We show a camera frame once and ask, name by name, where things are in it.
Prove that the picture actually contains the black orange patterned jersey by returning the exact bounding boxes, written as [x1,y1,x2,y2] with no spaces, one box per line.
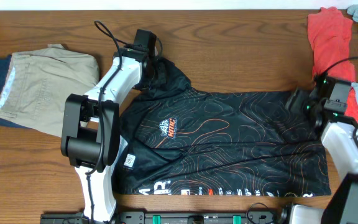
[112,58,331,197]

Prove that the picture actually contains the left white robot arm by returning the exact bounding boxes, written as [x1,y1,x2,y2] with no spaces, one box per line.
[61,45,158,223]

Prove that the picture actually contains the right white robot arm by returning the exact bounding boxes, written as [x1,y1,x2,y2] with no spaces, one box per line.
[277,89,358,224]

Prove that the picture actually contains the red t-shirt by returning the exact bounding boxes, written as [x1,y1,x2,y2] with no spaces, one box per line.
[308,7,358,123]

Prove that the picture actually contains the folded khaki pants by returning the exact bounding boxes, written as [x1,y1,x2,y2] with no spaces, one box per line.
[0,44,99,137]

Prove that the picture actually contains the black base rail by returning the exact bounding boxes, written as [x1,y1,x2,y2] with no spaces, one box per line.
[40,202,291,224]

